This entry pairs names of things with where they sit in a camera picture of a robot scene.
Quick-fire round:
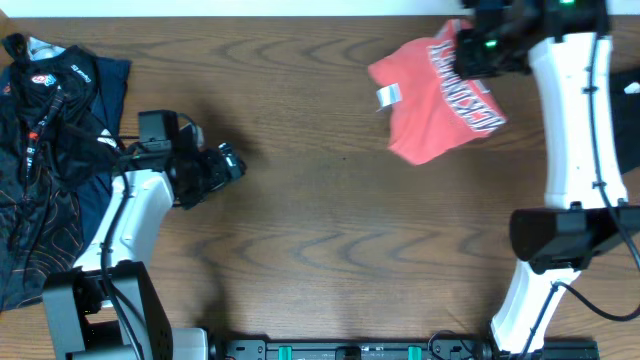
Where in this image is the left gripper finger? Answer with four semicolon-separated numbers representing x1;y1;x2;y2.
218;143;247;181
177;192;208;210

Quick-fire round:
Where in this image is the red printed t-shirt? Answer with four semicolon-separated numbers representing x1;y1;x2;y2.
368;19;507;165

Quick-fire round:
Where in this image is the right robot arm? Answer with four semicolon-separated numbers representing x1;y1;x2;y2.
430;1;639;359

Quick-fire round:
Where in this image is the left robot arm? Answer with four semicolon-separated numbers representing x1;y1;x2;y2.
42;110;246;359

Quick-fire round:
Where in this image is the black orange patterned shirt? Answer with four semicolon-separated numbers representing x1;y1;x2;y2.
1;33;123;311

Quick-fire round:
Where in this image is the black garment at right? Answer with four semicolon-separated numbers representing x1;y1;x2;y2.
609;68;639;174

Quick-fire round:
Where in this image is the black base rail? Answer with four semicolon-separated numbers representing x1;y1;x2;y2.
209;337;600;360

